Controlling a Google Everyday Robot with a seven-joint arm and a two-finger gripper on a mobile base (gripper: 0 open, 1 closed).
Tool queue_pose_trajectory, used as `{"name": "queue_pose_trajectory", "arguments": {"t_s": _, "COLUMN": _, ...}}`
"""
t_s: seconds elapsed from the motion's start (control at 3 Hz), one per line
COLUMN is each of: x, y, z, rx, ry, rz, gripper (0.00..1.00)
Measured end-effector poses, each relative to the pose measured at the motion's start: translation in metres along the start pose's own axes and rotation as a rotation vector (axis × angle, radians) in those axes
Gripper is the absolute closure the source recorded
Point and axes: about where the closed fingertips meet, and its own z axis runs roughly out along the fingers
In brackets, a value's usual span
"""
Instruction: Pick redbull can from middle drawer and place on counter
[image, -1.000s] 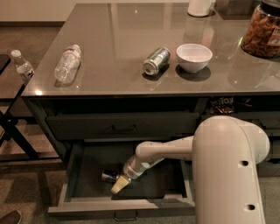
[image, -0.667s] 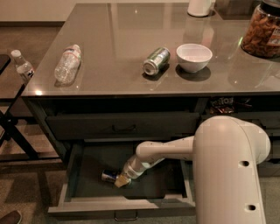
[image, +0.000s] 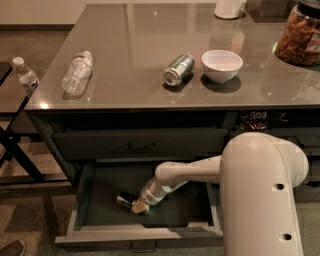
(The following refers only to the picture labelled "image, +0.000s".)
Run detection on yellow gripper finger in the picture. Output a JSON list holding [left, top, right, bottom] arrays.
[[131, 198, 150, 214]]

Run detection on blue silver redbull can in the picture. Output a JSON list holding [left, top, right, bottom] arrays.
[[116, 192, 136, 209]]

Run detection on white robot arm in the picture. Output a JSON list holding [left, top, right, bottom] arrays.
[[132, 132, 309, 256]]

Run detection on open grey middle drawer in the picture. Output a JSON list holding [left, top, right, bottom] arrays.
[[55, 163, 223, 253]]

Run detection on grey top left drawer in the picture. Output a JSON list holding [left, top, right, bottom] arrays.
[[53, 127, 228, 161]]

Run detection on grey counter cabinet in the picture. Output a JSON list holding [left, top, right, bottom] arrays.
[[24, 3, 320, 254]]

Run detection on snack bags in drawer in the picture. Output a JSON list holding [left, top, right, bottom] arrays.
[[238, 110, 288, 130]]

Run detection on green silver soda can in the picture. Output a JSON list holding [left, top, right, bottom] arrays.
[[163, 54, 195, 86]]

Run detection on grey bottom right drawer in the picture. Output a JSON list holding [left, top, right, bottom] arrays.
[[294, 185, 320, 203]]

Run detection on grey middle right drawer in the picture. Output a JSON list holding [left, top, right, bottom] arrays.
[[307, 157, 320, 182]]

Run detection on brown shoe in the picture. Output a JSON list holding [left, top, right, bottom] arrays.
[[0, 240, 25, 256]]

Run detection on clear plastic water bottle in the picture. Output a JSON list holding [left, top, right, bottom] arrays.
[[62, 51, 93, 97]]

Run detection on white ceramic bowl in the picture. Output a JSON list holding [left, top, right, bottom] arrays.
[[201, 50, 243, 83]]

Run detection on small water bottle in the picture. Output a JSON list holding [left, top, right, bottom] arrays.
[[13, 57, 39, 97]]

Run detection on dark side table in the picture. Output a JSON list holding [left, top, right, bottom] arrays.
[[0, 61, 67, 185]]

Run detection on white paper towel roll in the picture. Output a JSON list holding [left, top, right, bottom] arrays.
[[214, 0, 242, 20]]

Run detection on clear jar of snacks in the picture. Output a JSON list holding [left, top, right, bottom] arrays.
[[275, 0, 320, 67]]

